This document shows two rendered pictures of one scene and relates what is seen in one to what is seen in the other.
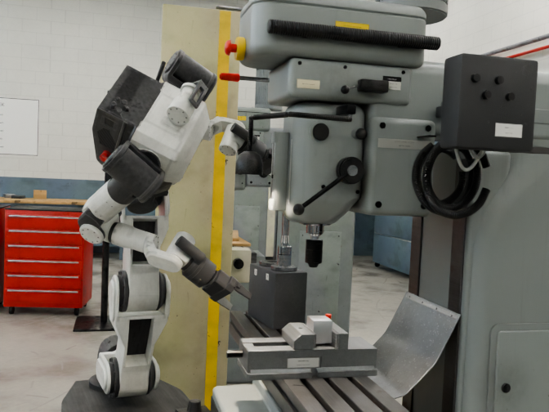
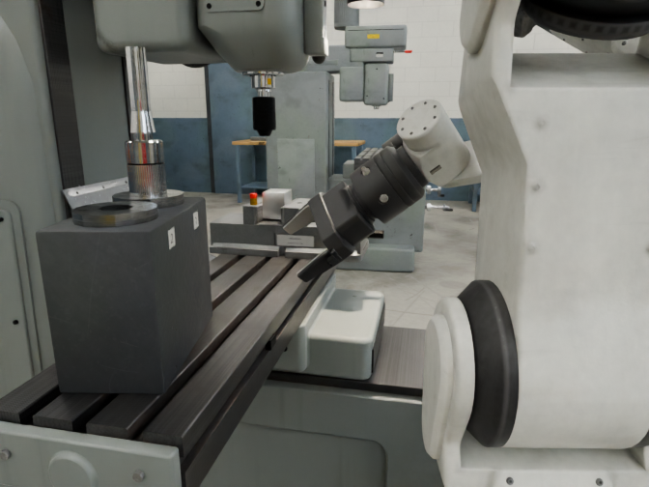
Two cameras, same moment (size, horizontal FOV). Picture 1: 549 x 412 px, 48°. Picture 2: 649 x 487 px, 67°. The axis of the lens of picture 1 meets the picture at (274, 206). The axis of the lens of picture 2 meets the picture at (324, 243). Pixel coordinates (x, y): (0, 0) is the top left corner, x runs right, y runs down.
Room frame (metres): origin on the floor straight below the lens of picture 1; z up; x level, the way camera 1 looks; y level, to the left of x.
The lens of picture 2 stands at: (2.56, 0.45, 1.23)
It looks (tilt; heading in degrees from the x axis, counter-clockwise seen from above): 15 degrees down; 206
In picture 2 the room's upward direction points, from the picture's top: straight up
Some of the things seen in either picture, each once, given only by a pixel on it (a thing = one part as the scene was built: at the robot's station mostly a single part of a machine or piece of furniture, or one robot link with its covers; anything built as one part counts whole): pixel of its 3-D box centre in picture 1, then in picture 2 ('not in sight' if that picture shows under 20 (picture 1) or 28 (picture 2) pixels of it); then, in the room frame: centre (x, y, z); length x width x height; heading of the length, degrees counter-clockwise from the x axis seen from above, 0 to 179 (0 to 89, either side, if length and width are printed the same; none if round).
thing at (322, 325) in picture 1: (319, 329); (277, 203); (1.62, -0.13, 1.03); 0.06 x 0.05 x 0.06; 14
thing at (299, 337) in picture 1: (298, 335); (300, 211); (1.61, -0.08, 1.02); 0.12 x 0.06 x 0.04; 14
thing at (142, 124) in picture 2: (285, 229); (139, 95); (2.09, -0.04, 1.25); 0.03 x 0.03 x 0.11
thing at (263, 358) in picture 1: (307, 348); (290, 225); (1.61, -0.10, 0.98); 0.35 x 0.15 x 0.11; 104
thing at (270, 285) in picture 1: (276, 292); (141, 277); (2.13, -0.02, 1.03); 0.22 x 0.12 x 0.20; 25
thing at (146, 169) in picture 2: (284, 257); (146, 171); (2.09, -0.04, 1.16); 0.05 x 0.05 x 0.06
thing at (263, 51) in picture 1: (329, 38); not in sight; (1.70, -0.13, 1.81); 0.47 x 0.26 x 0.16; 104
